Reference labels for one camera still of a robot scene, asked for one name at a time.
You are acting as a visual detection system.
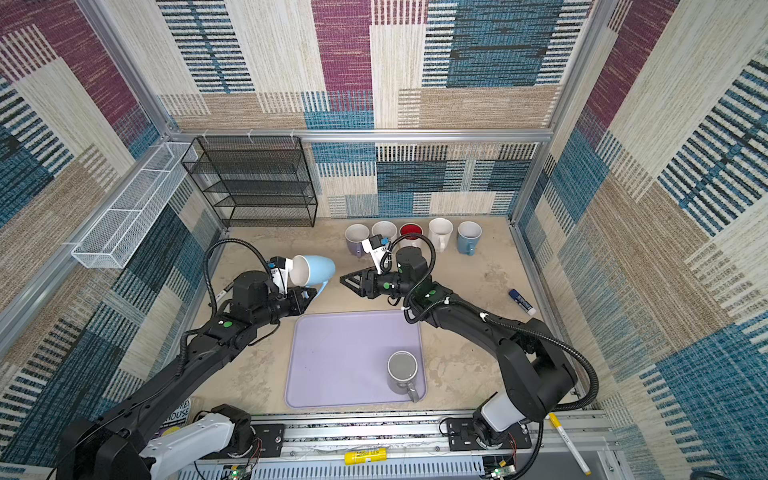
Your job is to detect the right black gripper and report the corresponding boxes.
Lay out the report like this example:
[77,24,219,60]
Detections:
[340,264,414,300]

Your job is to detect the aluminium rail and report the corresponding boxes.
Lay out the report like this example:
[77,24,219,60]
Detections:
[251,410,618,460]

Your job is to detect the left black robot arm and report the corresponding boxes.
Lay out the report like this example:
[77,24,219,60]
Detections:
[49,255,327,479]

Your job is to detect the black wire shelf rack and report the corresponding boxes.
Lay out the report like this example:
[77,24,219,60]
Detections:
[181,136,318,228]

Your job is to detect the yellow cylinder tube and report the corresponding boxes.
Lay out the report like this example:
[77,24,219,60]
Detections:
[344,448,387,466]

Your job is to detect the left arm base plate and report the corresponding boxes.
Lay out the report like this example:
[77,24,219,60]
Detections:
[245,423,286,461]

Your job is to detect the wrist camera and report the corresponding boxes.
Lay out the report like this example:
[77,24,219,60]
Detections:
[362,234,390,274]
[268,256,293,296]

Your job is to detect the cream mug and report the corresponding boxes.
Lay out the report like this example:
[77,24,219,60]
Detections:
[371,220,398,240]

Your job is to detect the white wire mesh basket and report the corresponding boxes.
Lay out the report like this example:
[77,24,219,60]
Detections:
[71,142,189,269]

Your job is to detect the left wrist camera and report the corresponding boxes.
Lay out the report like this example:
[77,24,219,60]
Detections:
[268,256,293,296]

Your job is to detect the purple mug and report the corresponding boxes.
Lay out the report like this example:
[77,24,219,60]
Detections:
[344,223,370,258]

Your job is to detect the white slotted cable duct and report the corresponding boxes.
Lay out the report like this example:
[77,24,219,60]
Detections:
[179,455,486,480]

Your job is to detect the lavender plastic tray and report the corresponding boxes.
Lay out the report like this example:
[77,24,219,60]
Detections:
[285,310,427,409]

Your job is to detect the light blue mug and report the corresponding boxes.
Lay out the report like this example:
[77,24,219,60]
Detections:
[289,255,336,294]

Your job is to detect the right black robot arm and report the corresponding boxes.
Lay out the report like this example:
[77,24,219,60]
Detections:
[340,235,599,449]

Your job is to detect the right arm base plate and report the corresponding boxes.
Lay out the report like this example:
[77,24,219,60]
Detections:
[438,417,533,451]

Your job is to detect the teal blue square mug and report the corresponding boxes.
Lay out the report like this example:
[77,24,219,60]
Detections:
[457,221,483,256]

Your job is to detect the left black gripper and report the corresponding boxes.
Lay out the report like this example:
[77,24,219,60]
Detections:
[252,285,317,331]

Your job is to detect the black marker pen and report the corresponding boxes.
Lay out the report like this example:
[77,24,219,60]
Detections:
[215,285,232,304]

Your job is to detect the blue white glue stick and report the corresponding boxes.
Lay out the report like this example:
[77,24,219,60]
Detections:
[508,289,537,316]

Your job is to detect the grey mug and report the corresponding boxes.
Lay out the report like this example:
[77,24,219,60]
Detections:
[387,350,420,403]

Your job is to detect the white tall mug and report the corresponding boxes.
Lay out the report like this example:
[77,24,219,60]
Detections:
[428,217,454,252]

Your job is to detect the white round mug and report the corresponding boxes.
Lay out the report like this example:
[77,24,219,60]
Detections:
[399,223,423,248]

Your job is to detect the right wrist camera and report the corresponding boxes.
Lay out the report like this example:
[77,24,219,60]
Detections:
[362,234,390,274]

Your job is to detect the white yellow pen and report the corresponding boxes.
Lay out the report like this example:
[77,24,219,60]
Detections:
[547,413,592,477]

